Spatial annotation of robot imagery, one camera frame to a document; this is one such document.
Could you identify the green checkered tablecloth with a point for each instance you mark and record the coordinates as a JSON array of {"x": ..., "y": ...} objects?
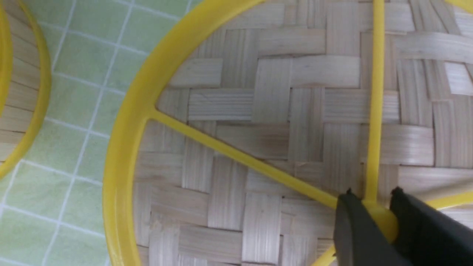
[{"x": 51, "y": 202}]

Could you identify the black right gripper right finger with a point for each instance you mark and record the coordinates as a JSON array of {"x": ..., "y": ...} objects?
[{"x": 427, "y": 237}]

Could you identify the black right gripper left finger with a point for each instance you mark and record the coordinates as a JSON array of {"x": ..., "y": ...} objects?
[{"x": 358, "y": 240}]

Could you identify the yellow-rimmed woven steamer lid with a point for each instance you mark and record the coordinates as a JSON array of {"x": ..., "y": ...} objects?
[{"x": 250, "y": 117}]

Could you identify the yellow-rimmed bamboo steamer basket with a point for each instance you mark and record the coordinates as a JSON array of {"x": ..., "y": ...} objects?
[{"x": 26, "y": 81}]

